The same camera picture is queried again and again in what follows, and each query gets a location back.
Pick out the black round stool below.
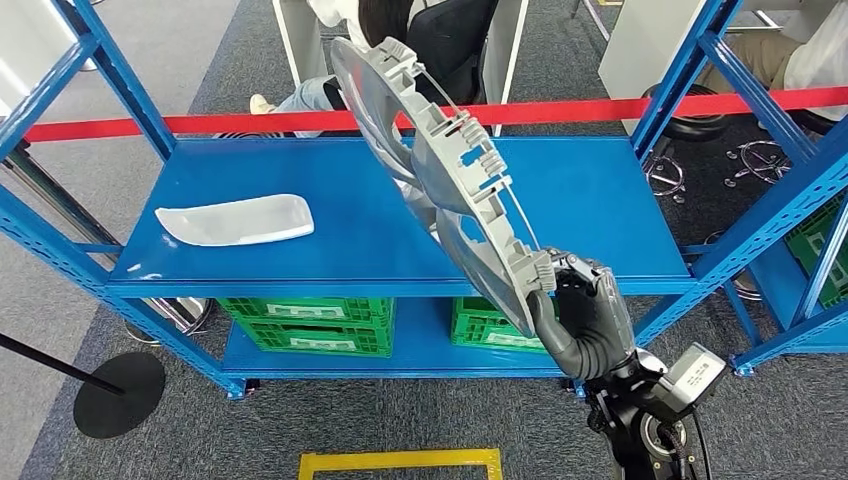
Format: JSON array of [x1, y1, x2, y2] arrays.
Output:
[[642, 82, 729, 203]]

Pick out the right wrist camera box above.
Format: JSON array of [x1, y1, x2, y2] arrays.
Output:
[[662, 342, 728, 407]]

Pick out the grey plastic wheel hubcap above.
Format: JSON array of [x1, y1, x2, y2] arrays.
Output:
[[329, 36, 558, 339]]

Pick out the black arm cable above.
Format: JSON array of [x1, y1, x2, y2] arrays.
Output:
[[688, 410, 713, 480]]

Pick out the red barrier belt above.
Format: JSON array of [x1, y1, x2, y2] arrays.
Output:
[[25, 86, 848, 144]]

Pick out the person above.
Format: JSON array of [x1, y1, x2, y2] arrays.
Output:
[[695, 0, 848, 124], [248, 0, 465, 137]]

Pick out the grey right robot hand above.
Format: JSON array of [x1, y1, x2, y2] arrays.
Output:
[[527, 250, 634, 362]]

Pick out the chrome stanchion post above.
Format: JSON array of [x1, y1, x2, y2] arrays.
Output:
[[0, 139, 215, 347]]

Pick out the blue metal shelf rack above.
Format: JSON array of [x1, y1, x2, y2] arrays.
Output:
[[0, 0, 848, 401], [675, 192, 848, 378]]

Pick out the swivel chair chrome base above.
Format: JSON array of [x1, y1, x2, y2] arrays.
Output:
[[725, 109, 848, 188]]

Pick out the yellow floor tape square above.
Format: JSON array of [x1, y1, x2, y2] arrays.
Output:
[[298, 449, 503, 480]]

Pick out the black stanchion post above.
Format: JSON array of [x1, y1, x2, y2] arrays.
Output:
[[0, 331, 167, 441]]

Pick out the white plastic mirror cover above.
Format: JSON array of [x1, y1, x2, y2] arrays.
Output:
[[154, 193, 316, 248]]

